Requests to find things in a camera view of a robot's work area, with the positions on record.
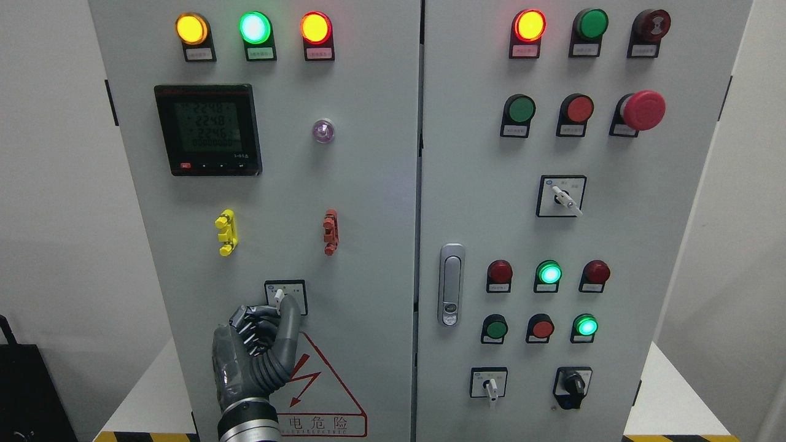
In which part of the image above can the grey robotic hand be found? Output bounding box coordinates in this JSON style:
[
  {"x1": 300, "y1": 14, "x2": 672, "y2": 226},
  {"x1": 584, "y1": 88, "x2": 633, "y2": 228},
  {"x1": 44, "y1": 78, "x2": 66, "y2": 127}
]
[{"x1": 212, "y1": 291, "x2": 301, "y2": 413}]

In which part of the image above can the white selector switch door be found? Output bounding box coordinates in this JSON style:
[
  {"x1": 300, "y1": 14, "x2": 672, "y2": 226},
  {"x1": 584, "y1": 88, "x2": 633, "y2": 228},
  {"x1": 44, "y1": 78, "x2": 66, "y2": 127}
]
[{"x1": 264, "y1": 279, "x2": 309, "y2": 316}]

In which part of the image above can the lit green indicator light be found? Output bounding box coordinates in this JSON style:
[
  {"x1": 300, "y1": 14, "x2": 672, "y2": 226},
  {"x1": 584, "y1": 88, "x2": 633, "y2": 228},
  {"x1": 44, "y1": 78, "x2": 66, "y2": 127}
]
[{"x1": 238, "y1": 10, "x2": 277, "y2": 61}]

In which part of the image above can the unlit green indicator light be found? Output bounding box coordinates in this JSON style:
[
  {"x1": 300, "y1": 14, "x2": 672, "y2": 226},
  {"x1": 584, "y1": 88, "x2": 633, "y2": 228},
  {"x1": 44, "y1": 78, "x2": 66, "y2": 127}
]
[{"x1": 568, "y1": 8, "x2": 609, "y2": 58}]

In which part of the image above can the red electric hazard warning sticker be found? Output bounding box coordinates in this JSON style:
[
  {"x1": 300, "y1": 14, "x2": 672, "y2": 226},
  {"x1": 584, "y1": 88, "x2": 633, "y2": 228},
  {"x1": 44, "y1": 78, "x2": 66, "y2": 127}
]
[{"x1": 270, "y1": 332, "x2": 368, "y2": 438}]

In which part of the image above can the yellow terminal connector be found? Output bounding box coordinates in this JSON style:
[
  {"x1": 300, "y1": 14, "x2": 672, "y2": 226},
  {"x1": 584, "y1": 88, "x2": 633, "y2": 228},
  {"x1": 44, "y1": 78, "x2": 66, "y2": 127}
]
[{"x1": 214, "y1": 209, "x2": 239, "y2": 257}]

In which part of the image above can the red terminal connector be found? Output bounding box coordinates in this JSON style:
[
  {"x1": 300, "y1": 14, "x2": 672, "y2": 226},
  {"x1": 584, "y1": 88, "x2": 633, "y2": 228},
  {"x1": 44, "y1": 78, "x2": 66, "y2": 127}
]
[{"x1": 322, "y1": 209, "x2": 340, "y2": 255}]

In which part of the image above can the black digital power meter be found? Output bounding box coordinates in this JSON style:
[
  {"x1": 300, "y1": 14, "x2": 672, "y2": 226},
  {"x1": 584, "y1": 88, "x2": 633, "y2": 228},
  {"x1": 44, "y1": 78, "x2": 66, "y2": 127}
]
[{"x1": 154, "y1": 83, "x2": 263, "y2": 176}]

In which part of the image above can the small clear purple lamp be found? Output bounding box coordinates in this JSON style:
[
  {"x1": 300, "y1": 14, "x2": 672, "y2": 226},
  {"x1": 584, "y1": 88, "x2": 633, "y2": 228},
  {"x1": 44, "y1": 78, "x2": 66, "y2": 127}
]
[{"x1": 312, "y1": 118, "x2": 336, "y2": 144}]

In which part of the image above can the dark red indicator light left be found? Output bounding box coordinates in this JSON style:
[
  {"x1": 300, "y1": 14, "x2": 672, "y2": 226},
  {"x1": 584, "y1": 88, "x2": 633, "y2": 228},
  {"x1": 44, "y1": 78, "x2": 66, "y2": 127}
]
[{"x1": 486, "y1": 260, "x2": 513, "y2": 293}]

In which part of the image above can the dark red indicator light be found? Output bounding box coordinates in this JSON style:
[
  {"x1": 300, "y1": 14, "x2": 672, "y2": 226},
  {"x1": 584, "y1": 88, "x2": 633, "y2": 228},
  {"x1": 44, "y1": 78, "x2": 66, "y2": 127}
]
[
  {"x1": 486, "y1": 260, "x2": 513, "y2": 293},
  {"x1": 578, "y1": 260, "x2": 611, "y2": 293}
]

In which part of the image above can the grey electrical control cabinet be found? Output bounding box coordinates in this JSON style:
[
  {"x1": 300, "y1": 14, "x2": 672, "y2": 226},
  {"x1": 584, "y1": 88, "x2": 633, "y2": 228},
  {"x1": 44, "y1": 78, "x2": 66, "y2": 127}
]
[{"x1": 89, "y1": 1, "x2": 752, "y2": 441}]

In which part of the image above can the red push button lower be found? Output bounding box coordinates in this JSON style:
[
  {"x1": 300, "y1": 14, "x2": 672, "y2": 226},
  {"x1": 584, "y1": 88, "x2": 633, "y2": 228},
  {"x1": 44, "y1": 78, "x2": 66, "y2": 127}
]
[{"x1": 525, "y1": 313, "x2": 555, "y2": 344}]

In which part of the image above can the red push button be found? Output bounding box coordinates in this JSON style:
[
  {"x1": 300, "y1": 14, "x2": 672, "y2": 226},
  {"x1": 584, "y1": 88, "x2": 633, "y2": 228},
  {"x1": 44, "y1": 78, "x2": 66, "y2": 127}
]
[
  {"x1": 556, "y1": 93, "x2": 594, "y2": 138},
  {"x1": 525, "y1": 313, "x2": 555, "y2": 344}
]

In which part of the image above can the lit green indicator middle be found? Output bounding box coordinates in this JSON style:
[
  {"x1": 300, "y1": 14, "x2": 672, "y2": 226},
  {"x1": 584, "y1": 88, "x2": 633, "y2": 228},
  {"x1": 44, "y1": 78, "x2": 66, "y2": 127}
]
[{"x1": 533, "y1": 260, "x2": 562, "y2": 293}]

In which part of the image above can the yellow indicator light top left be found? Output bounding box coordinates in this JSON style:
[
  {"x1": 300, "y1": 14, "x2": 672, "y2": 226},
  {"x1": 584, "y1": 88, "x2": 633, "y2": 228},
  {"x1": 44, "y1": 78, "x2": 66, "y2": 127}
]
[{"x1": 174, "y1": 12, "x2": 217, "y2": 62}]

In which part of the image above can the lit green push button lower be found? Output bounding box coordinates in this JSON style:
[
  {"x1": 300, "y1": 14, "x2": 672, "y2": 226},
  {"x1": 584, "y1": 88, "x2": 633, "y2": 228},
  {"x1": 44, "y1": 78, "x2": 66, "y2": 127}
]
[{"x1": 570, "y1": 313, "x2": 599, "y2": 344}]

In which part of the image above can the orange indicator light left door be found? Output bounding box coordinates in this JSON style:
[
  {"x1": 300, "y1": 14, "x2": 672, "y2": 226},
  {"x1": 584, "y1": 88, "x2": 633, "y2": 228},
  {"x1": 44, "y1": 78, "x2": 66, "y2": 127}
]
[{"x1": 300, "y1": 10, "x2": 335, "y2": 61}]

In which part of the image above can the orange indicator light door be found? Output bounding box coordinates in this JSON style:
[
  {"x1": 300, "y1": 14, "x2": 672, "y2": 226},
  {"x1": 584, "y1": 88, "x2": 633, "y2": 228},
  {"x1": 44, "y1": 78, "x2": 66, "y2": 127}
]
[
  {"x1": 300, "y1": 10, "x2": 335, "y2": 61},
  {"x1": 508, "y1": 9, "x2": 547, "y2": 60}
]

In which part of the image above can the dark red indicator light right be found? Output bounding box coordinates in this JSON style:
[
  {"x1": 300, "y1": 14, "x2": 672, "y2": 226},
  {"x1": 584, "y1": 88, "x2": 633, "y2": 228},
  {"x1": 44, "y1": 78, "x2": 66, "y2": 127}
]
[{"x1": 578, "y1": 260, "x2": 611, "y2": 293}]

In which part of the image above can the green push button upper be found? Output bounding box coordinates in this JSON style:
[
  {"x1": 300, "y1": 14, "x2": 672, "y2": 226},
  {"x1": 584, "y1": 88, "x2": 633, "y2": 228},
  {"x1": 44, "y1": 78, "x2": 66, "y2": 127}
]
[{"x1": 499, "y1": 93, "x2": 536, "y2": 138}]

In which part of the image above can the red push button upper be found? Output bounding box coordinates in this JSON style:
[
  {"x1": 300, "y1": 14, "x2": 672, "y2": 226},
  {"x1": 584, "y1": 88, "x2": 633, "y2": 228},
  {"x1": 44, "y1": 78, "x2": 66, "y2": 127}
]
[{"x1": 556, "y1": 93, "x2": 594, "y2": 138}]

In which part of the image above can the orange indicator light right door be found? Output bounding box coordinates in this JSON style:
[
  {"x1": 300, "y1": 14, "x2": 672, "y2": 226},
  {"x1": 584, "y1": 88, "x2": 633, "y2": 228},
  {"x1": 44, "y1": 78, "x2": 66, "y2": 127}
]
[{"x1": 508, "y1": 9, "x2": 547, "y2": 60}]

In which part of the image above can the red emergency stop button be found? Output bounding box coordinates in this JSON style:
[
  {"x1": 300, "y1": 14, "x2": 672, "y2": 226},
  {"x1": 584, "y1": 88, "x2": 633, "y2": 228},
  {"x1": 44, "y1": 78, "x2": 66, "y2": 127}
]
[{"x1": 609, "y1": 90, "x2": 666, "y2": 138}]

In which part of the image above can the dark red buzzer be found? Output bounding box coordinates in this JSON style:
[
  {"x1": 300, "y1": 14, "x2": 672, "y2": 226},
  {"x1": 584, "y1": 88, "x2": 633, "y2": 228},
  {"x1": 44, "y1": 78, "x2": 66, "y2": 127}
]
[{"x1": 626, "y1": 9, "x2": 671, "y2": 59}]

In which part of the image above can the silver door lock handle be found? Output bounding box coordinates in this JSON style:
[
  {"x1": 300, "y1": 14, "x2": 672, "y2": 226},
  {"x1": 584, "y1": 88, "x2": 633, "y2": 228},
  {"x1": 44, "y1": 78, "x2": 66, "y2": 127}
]
[{"x1": 438, "y1": 243, "x2": 465, "y2": 327}]

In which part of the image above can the black case with handle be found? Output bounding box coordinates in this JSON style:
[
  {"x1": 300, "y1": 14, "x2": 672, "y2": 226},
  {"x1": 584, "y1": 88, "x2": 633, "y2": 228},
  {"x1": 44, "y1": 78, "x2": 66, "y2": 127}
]
[{"x1": 1, "y1": 316, "x2": 77, "y2": 441}]

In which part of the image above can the white selector switch bottom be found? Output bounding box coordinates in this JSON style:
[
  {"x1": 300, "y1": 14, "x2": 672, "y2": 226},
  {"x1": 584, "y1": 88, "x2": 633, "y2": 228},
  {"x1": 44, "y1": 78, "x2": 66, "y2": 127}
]
[{"x1": 470, "y1": 366, "x2": 508, "y2": 405}]

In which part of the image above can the white selector switch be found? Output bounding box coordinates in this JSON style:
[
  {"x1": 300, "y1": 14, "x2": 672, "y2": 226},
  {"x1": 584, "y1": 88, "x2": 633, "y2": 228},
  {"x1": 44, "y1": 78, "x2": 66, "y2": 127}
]
[
  {"x1": 536, "y1": 174, "x2": 587, "y2": 217},
  {"x1": 470, "y1": 366, "x2": 508, "y2": 405}
]

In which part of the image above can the black rotary knob switch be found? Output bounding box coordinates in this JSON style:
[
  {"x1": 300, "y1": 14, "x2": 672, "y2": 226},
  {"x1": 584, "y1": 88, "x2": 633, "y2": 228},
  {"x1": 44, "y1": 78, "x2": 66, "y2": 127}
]
[{"x1": 553, "y1": 366, "x2": 593, "y2": 409}]

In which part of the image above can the white selector switch right upper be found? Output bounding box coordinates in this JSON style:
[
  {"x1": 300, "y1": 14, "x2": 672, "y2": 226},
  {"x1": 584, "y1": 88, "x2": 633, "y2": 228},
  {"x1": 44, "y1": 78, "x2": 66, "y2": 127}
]
[{"x1": 536, "y1": 174, "x2": 587, "y2": 217}]

